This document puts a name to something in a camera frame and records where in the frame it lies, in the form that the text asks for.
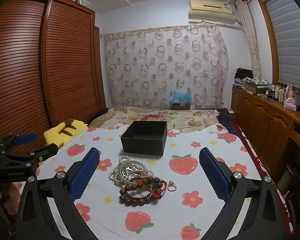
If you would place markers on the group of cosmetic bottles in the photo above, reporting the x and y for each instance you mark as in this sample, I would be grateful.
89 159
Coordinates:
278 93

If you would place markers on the brown box with cloth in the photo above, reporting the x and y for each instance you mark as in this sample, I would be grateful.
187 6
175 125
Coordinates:
256 86

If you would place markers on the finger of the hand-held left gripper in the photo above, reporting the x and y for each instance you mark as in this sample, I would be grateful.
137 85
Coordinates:
27 139
46 151

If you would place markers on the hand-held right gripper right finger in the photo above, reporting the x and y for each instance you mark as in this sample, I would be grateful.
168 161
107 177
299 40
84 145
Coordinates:
215 176

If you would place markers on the black square box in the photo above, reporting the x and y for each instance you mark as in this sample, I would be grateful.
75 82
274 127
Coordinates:
142 146

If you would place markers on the stack of folded clothes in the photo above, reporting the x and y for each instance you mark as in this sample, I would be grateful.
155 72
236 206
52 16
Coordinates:
243 76

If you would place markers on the yellow plush toy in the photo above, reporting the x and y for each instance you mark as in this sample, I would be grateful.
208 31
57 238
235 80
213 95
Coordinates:
56 135

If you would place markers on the wooden side cabinet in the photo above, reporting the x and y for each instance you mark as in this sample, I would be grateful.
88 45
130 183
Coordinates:
260 120

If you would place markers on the white box on wardrobe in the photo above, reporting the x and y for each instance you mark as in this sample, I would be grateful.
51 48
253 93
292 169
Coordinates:
84 2

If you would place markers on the brown slatted wardrobe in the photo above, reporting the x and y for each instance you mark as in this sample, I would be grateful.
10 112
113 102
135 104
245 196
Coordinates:
65 60

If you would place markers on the white air conditioner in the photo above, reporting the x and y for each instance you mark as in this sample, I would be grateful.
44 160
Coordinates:
210 11

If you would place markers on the pink tissue box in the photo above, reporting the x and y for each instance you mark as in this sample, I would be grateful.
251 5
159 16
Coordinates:
290 104

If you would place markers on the rhinestone bangle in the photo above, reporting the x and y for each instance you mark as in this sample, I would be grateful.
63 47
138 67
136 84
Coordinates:
140 197

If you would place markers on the grey window blind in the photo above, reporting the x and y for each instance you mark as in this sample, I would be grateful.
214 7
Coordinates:
287 42

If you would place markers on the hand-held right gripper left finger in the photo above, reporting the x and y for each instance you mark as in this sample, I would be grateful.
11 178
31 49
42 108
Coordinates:
85 176

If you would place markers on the small cardboard box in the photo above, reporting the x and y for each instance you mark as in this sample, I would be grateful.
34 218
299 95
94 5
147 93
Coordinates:
181 106

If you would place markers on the circle pattern curtain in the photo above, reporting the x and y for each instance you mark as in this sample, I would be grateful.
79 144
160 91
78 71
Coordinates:
165 65

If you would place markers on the beige side curtain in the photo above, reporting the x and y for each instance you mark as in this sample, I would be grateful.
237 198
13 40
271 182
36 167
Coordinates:
251 42

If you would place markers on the blue plastic bag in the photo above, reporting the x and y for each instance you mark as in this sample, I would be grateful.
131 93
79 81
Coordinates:
181 96

